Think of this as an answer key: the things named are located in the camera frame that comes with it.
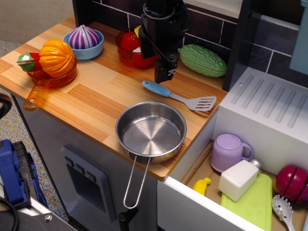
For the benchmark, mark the purple striped toy onion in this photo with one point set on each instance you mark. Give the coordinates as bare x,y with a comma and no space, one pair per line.
83,37

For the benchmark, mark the light blue bowl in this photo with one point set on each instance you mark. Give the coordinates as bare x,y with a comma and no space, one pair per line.
90,53

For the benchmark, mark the lime green cutting board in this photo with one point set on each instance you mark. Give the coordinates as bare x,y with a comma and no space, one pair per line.
255,204

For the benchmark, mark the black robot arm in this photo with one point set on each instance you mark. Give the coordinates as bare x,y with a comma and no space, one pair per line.
162,8

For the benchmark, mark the orange toy pumpkin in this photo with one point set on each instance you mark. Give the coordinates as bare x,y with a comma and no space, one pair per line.
56,58

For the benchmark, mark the yellow toy banana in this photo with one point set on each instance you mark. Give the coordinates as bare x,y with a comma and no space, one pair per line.
201,185

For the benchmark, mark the green toy bitter gourd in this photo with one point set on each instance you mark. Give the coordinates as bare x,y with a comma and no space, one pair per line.
202,60

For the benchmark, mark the white sink drawer front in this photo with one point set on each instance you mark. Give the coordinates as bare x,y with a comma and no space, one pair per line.
180,208

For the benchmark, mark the white drying rack block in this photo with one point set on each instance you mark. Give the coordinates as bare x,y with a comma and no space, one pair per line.
271,115

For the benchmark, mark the grey pasta spoon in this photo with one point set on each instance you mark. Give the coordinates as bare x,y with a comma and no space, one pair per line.
283,209

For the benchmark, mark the magenta toy fruit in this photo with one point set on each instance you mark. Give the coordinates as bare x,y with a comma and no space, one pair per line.
292,183

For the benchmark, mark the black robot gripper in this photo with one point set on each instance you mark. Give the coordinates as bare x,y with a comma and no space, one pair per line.
159,38

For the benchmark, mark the blue handled grey spatula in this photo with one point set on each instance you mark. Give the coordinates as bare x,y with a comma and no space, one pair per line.
202,104

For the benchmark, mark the stainless steel pan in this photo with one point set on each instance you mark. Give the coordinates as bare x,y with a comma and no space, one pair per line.
151,132

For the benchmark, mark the purple plastic mug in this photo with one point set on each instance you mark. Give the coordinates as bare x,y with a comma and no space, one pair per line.
229,150

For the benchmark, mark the red green toy tomato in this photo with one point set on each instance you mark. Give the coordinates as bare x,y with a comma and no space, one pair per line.
29,62

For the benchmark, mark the white salt shaker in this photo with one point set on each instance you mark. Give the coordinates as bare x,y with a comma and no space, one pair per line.
236,180

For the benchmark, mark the red toy pepper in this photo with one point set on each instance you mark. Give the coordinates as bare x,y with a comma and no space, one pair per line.
130,41

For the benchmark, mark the yellow toy corn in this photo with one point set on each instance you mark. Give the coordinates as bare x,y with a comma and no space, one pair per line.
136,31

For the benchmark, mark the toy kitchen oven cabinet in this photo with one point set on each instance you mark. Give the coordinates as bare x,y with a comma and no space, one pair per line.
94,184

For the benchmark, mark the blue black clamp tool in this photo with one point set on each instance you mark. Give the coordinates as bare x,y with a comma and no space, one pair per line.
19,175

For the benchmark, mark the orange transparent measuring cup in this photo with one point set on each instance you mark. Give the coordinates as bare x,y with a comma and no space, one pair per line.
43,82

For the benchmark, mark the red transparent cup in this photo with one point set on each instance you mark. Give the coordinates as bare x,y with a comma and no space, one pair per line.
133,59

